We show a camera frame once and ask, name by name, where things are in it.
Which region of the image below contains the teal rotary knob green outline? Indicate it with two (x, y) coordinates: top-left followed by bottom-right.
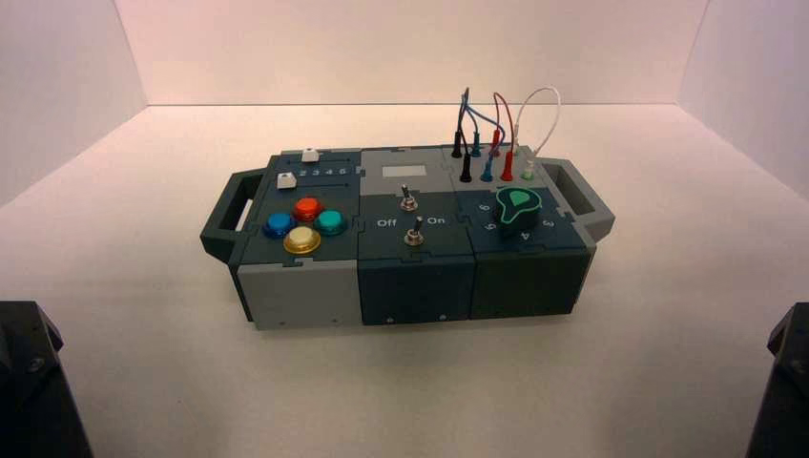
(494, 186), (545, 239)

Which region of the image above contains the grey and teal control box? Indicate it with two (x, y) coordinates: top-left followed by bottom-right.
(199, 146), (616, 331)

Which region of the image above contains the blue push button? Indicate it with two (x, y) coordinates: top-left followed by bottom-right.
(261, 211), (297, 240)

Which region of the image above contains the black jumper cable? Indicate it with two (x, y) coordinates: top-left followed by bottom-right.
(450, 87), (474, 184)

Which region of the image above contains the yellow push button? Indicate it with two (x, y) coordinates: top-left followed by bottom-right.
(282, 226), (322, 256)

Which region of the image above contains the red push button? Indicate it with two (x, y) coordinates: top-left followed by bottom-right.
(292, 196), (326, 223)

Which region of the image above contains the white jumper cable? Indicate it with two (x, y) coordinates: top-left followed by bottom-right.
(510, 86), (563, 182)

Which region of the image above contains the blue jumper cable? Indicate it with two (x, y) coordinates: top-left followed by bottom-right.
(460, 88), (501, 184)

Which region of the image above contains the red jumper cable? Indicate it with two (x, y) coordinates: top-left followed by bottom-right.
(489, 92), (516, 183)

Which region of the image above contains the green push button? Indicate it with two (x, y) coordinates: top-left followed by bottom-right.
(313, 209), (347, 238)

